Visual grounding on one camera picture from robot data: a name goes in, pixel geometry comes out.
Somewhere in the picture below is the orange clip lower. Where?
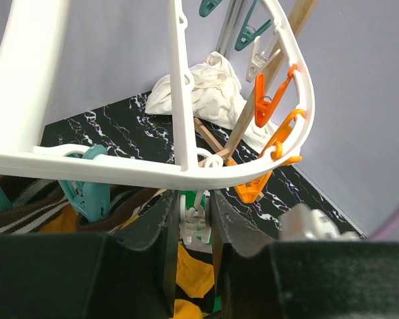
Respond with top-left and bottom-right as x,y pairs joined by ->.
226,108 -> 307,204

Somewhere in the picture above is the orange clip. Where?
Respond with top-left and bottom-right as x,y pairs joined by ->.
254,64 -> 298,128
226,108 -> 307,204

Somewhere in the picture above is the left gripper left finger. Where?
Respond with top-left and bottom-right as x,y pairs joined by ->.
0,191 -> 179,318

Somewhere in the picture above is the white oval clip hanger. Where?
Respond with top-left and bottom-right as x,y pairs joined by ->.
0,0 -> 317,191

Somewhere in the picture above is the black marbled mat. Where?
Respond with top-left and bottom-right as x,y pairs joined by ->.
41,93 -> 366,238

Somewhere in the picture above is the white crumpled cloth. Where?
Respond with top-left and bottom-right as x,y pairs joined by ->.
144,51 -> 277,149

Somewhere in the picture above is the wooden clothes rack frame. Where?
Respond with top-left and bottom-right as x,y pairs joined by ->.
194,1 -> 317,166

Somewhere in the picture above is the orange clip upper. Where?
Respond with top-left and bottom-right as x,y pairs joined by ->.
254,64 -> 298,128

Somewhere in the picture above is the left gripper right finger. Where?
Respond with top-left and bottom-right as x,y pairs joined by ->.
210,190 -> 399,318

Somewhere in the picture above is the white plastic clip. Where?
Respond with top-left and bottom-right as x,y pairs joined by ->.
179,190 -> 211,245

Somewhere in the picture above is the mustard striped sock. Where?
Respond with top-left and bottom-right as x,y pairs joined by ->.
0,175 -> 68,235
39,185 -> 164,233

